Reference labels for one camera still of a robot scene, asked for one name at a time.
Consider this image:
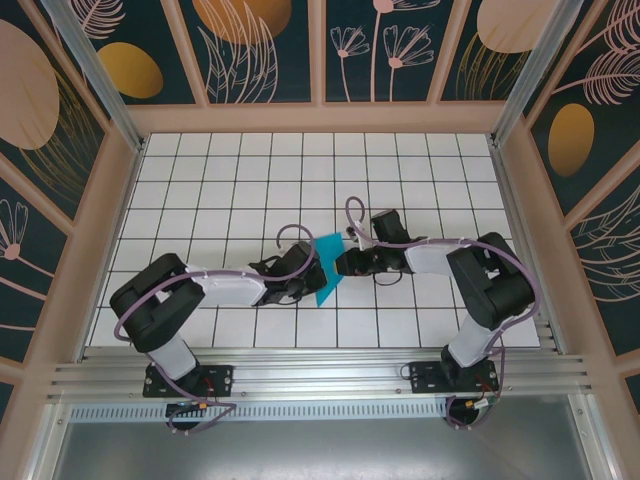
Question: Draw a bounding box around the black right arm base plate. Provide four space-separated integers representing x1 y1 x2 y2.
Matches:
408 360 500 396

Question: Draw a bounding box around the grey metal sheet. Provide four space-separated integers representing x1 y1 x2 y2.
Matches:
27 394 619 480

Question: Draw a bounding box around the grey slotted cable duct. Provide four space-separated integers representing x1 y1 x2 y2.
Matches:
67 403 451 422

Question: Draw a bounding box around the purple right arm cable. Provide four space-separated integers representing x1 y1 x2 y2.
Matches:
344 196 544 432

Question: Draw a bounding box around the aluminium extrusion rail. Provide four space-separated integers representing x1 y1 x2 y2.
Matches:
47 346 599 403

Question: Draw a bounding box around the aluminium corner post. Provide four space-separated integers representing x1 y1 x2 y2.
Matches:
38 0 147 154
488 0 585 149

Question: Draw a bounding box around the small electronics board with connector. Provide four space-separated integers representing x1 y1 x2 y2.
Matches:
166 398 221 416
462 396 502 415

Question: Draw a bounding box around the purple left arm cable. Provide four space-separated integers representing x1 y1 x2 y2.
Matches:
113 223 321 437

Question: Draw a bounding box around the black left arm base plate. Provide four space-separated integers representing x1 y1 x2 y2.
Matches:
143 363 236 399

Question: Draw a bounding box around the aluminium side rail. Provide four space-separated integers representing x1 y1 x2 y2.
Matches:
489 142 571 354

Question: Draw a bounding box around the teal cloth sheet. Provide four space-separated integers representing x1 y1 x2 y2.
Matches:
311 232 347 308

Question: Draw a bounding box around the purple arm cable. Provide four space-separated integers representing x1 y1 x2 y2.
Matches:
344 196 544 432
113 223 321 437

